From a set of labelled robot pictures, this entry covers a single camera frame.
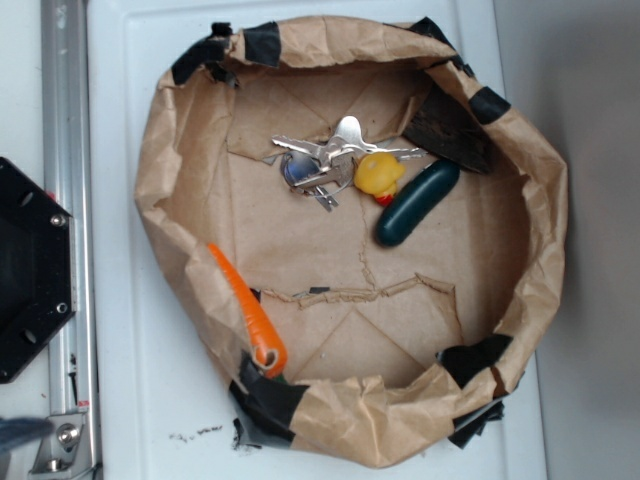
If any orange toy carrot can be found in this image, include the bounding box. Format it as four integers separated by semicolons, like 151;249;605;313
207;243;288;379

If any brown paper bag bin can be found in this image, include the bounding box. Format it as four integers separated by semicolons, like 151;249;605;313
134;16;568;468

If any yellow rubber duck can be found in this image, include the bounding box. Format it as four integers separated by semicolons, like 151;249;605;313
354;152;406;206

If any dark green toy cucumber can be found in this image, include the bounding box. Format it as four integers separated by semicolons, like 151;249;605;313
374;159;460;247

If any white tray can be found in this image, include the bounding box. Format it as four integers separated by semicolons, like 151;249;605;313
87;1;547;479

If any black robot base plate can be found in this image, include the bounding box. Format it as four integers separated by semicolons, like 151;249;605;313
1;158;74;384

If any aluminium extrusion rail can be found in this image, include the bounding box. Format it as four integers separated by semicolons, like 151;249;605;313
41;1;102;479

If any metal corner bracket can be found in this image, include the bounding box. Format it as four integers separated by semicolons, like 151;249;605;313
28;413;92;479

